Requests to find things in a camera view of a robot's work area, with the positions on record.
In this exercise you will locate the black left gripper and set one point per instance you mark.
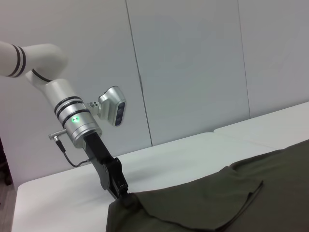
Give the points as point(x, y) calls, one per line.
point(106, 166)

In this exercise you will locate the dark green t-shirt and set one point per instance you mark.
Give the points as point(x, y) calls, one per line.
point(217, 198)

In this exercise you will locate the dark background furniture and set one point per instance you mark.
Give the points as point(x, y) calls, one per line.
point(3, 164)

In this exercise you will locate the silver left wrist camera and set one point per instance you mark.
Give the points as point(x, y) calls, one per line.
point(113, 106)

